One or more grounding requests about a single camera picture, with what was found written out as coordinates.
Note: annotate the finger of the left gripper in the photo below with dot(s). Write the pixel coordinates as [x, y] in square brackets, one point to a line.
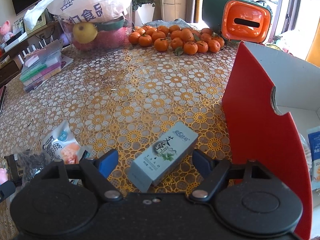
[6, 190]

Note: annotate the grey herbal product box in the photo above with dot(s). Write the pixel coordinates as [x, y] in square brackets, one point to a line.
[152, 165]

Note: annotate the black seaweed snack packet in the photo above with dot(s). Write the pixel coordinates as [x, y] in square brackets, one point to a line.
[25, 165]

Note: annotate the orange green tissue box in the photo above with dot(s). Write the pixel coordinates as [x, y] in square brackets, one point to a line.
[239, 20]

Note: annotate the blue cracker packet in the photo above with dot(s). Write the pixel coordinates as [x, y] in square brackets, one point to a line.
[314, 142]

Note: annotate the potted green plant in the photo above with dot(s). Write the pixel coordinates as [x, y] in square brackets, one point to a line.
[143, 11]

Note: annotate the sausage snack packet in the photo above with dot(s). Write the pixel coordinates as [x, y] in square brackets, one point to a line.
[60, 143]

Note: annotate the pink teddy bear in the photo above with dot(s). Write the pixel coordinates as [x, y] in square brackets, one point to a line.
[5, 31]

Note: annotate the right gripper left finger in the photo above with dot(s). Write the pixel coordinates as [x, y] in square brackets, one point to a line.
[95, 173]

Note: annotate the wooden tv cabinet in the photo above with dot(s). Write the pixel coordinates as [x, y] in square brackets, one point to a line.
[12, 65]

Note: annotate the pink blue toy figure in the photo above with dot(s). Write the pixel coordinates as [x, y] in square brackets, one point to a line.
[3, 175]

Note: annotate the pile of mandarins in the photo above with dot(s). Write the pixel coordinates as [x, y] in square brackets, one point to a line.
[180, 40]

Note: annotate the white plastic grocery bag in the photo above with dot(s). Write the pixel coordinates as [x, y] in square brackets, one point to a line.
[76, 11]

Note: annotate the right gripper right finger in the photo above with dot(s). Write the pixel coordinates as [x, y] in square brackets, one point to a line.
[214, 173]

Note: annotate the red cardboard box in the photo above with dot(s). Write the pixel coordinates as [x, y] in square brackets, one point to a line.
[270, 102]

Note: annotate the green photo frame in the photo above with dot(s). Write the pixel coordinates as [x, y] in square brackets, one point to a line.
[41, 21]

